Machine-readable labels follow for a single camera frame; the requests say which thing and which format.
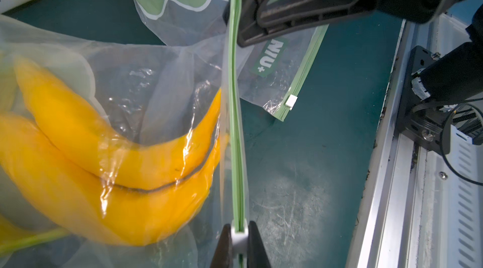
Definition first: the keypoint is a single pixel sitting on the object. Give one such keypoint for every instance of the aluminium front rail frame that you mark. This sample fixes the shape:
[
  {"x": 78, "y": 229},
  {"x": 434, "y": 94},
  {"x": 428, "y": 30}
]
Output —
[{"x": 420, "y": 209}]

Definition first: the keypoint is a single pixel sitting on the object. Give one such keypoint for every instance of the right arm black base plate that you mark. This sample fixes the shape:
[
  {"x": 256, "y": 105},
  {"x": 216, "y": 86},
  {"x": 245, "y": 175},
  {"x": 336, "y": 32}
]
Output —
[{"x": 426, "y": 109}]

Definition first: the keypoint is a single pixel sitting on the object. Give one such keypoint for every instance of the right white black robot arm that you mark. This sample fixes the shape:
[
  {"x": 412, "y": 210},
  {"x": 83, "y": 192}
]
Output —
[{"x": 453, "y": 78}]

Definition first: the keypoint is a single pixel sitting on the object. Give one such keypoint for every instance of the orange banana bag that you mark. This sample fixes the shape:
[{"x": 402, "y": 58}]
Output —
[
  {"x": 86, "y": 138},
  {"x": 87, "y": 206}
]

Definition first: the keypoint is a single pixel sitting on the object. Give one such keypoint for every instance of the clear zip bag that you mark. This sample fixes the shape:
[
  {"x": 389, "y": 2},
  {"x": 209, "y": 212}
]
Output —
[{"x": 148, "y": 92}]

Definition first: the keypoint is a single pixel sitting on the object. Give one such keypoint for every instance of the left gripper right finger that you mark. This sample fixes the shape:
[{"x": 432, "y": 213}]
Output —
[{"x": 256, "y": 253}]

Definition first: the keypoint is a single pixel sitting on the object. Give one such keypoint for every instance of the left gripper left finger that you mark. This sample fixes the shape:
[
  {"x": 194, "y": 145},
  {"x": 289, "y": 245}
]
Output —
[{"x": 223, "y": 256}]

